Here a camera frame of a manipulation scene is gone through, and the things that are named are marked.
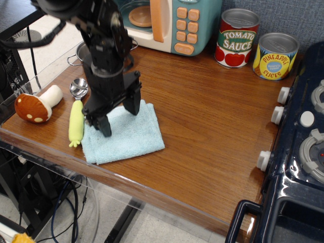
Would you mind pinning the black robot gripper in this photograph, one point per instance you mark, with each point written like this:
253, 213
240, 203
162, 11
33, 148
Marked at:
107, 93

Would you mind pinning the light blue towel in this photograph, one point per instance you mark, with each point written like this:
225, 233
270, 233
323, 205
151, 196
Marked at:
132, 136

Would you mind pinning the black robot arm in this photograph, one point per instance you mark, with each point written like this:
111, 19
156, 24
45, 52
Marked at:
103, 32

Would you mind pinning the small steel pot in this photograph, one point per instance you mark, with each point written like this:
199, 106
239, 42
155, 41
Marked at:
82, 50

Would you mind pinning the plush brown mushroom toy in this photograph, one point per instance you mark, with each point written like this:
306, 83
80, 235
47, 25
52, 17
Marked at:
38, 109

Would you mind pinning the toy microwave oven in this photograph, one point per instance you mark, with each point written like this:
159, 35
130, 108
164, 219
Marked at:
178, 27

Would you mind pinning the round floor vent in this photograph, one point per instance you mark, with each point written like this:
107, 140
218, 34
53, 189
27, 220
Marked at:
25, 36

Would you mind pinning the black side desk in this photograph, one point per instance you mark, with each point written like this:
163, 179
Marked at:
15, 16

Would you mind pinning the tomato sauce can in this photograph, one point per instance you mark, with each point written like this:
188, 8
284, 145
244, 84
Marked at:
237, 33

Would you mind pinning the white stove knob lower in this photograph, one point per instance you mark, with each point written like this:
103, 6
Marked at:
263, 160

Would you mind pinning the white stove knob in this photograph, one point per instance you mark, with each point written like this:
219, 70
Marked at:
277, 114
283, 95
263, 160

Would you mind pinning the yellow fuzzy object corner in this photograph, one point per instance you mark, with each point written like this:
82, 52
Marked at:
22, 238

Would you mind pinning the white stove knob middle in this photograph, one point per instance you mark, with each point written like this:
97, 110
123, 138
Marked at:
277, 114

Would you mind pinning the white stove knob upper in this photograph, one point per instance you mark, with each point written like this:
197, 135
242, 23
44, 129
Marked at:
283, 95

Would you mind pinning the pineapple slices can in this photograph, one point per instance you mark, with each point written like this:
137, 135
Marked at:
275, 55

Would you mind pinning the dark blue toy stove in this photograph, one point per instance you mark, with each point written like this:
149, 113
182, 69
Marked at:
291, 209

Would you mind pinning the scoop with yellow handle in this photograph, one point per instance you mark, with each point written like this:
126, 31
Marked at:
78, 89

